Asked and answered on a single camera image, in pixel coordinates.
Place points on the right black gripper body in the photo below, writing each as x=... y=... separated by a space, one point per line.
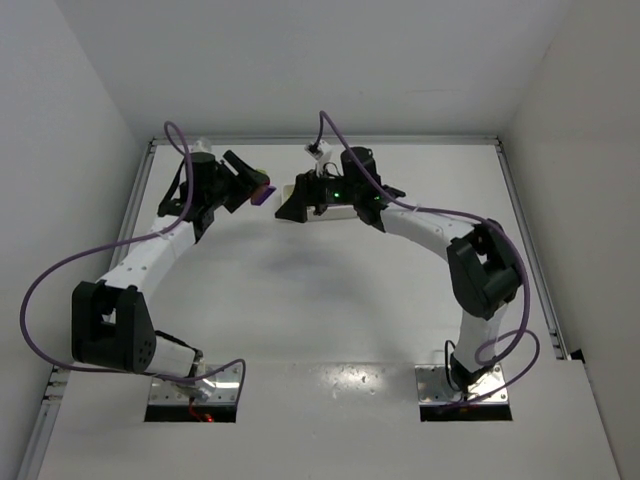
x=308 y=190

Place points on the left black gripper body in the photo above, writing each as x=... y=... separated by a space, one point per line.
x=240 y=178

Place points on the green red purple lego stack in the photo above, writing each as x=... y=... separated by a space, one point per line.
x=264 y=191

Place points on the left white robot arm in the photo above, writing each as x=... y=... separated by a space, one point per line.
x=111 y=325

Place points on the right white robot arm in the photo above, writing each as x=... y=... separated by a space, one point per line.
x=483 y=268

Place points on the white three-compartment tray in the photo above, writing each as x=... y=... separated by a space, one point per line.
x=333 y=212

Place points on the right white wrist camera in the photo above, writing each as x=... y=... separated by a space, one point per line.
x=321 y=152

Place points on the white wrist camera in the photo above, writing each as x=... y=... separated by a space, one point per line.
x=202 y=145
x=321 y=152

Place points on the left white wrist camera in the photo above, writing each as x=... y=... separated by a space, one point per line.
x=202 y=145

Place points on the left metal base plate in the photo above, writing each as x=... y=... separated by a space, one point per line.
x=220 y=389

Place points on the metal base plate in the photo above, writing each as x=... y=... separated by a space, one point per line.
x=433 y=388
x=220 y=389

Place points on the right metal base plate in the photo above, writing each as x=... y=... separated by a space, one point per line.
x=433 y=388

